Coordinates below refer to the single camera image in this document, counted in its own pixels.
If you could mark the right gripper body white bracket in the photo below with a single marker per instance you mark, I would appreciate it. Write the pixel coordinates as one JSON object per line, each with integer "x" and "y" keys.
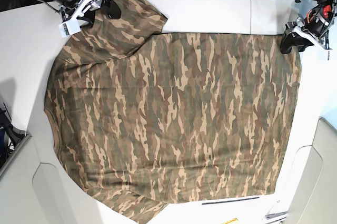
{"x": 86, "y": 9}

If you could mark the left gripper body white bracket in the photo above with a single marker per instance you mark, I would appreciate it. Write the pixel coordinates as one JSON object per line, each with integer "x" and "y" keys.
{"x": 316, "y": 30}

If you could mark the camouflage T-shirt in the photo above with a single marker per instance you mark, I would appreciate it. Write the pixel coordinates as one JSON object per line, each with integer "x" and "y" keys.
{"x": 143, "y": 119}

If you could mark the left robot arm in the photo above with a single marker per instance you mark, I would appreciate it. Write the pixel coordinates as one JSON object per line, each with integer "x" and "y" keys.
{"x": 325, "y": 8}

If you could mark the grey device at edge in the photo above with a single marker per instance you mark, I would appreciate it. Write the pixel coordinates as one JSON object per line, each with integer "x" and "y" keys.
{"x": 272, "y": 217}

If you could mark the orange object at edge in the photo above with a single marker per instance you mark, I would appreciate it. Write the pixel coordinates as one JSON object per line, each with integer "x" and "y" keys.
{"x": 232, "y": 221}

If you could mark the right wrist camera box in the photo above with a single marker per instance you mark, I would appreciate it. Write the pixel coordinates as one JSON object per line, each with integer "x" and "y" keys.
{"x": 69, "y": 28}

